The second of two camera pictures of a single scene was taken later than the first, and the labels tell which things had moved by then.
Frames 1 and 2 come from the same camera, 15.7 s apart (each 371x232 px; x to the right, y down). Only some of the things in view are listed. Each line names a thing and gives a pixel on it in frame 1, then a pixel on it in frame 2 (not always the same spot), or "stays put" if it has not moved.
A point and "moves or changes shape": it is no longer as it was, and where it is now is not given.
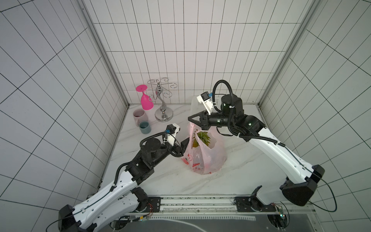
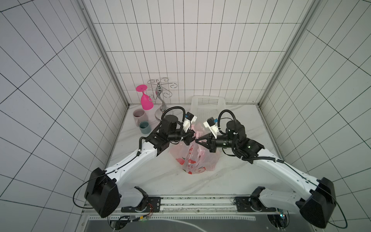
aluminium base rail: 215,206 stays put
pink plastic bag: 202,159 moves or changes shape
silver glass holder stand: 163,114 stays put
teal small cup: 145,127 stays put
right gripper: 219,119 → 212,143
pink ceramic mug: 140,115 stays put
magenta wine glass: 146,101 stays put
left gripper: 181,149 → 189,137
